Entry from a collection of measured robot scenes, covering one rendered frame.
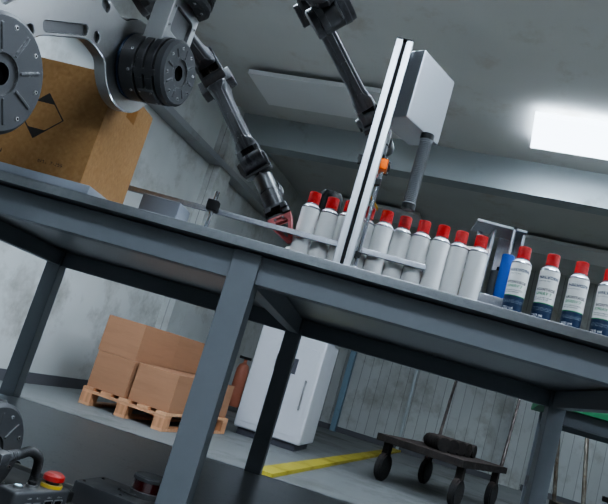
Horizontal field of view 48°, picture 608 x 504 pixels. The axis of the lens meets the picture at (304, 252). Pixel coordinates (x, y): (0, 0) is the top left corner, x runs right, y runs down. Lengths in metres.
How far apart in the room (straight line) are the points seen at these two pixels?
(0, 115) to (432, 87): 1.13
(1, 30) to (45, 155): 0.58
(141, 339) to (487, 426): 6.39
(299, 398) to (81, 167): 4.51
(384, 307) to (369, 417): 9.02
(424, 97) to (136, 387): 3.54
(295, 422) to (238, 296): 4.53
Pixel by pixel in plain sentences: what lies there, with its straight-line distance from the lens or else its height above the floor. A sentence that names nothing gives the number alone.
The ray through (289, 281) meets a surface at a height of 0.77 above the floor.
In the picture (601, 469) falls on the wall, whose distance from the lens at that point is 10.34.
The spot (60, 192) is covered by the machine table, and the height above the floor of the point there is 0.82.
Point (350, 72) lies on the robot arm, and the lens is 2.09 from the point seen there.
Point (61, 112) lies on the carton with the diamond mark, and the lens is 1.63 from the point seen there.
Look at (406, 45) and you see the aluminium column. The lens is 1.85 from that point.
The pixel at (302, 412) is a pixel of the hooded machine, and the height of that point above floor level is 0.33.
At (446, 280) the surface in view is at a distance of 1.81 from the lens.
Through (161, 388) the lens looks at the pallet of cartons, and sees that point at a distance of 4.81.
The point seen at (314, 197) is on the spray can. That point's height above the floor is 1.07.
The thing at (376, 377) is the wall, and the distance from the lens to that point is 10.38.
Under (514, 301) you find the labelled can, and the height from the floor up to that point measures 0.93.
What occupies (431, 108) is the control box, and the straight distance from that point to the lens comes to 1.84.
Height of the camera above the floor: 0.59
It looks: 10 degrees up
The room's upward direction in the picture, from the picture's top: 17 degrees clockwise
